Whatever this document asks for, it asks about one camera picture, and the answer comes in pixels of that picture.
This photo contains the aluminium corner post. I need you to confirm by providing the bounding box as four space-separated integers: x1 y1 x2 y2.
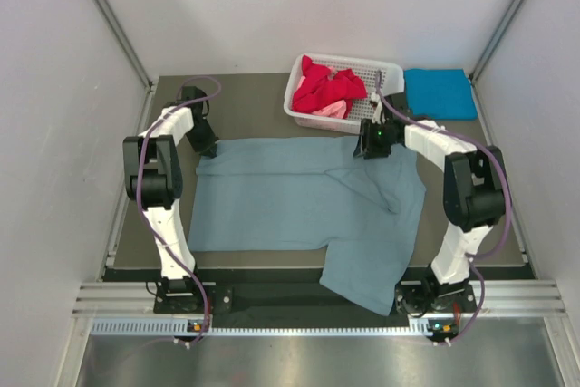
468 0 556 82
66 0 153 89

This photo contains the grey-blue t-shirt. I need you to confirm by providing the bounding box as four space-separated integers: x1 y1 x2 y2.
188 136 426 315

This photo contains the pink t-shirt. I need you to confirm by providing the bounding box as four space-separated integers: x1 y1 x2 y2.
312 100 348 119

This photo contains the folded turquoise t-shirt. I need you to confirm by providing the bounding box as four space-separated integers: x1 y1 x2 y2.
404 69 478 121

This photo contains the red t-shirt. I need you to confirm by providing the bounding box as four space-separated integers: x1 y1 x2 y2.
291 55 367 119

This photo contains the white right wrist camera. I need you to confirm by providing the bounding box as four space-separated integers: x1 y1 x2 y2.
369 92 383 124

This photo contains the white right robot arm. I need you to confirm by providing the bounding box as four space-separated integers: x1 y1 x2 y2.
353 92 511 311

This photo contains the grey slotted cable duct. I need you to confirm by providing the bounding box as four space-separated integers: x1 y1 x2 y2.
91 318 452 338

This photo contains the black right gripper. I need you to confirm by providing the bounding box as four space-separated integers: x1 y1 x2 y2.
353 118 398 160

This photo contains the white plastic laundry basket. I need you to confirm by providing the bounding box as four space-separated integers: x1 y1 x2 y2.
283 53 405 134

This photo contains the left aluminium corner post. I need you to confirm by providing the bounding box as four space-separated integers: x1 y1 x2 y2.
66 0 153 89

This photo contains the right aluminium corner post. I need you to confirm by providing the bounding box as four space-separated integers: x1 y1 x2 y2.
468 0 556 82

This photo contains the aluminium front frame rail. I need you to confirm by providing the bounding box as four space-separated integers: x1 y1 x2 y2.
72 280 566 318

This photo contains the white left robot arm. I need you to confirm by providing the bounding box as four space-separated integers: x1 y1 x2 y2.
122 85 218 312

